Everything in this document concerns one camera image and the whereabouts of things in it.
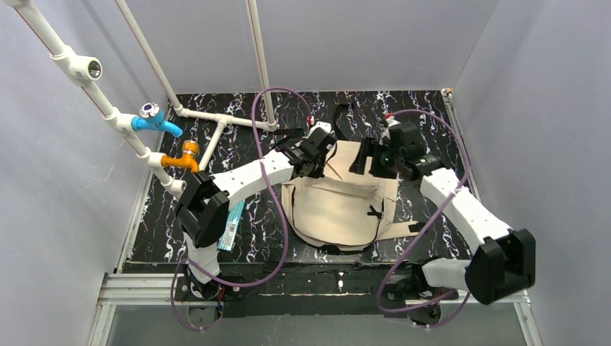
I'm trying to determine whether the beige student backpack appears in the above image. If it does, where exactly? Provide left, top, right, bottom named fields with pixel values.
left=281, top=128, right=422, bottom=252

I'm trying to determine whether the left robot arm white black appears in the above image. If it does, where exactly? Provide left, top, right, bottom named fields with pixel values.
left=175, top=122, right=336, bottom=286

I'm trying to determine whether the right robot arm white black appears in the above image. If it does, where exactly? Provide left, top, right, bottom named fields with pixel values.
left=349, top=121, right=536, bottom=305

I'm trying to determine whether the teal pencil pack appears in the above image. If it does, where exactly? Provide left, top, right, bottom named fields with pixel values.
left=217, top=200, right=245, bottom=252

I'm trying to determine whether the orange tap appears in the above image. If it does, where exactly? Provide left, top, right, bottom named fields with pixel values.
left=160, top=141, right=200, bottom=174

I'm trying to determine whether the blue tap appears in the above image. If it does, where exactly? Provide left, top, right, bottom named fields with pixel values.
left=131, top=102, right=183, bottom=138

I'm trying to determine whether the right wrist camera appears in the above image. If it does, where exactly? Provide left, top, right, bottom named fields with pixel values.
left=384, top=113, right=401, bottom=129

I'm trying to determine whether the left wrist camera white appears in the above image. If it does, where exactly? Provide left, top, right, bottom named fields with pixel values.
left=308, top=121, right=334, bottom=135

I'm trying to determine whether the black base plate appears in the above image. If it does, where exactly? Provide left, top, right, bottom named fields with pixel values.
left=174, top=261, right=459, bottom=320

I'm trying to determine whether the aluminium rail frame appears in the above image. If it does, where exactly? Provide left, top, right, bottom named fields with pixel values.
left=88, top=88, right=543, bottom=346

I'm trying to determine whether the white pvc pipe frame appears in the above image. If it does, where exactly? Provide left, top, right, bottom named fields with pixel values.
left=6, top=1, right=278, bottom=198

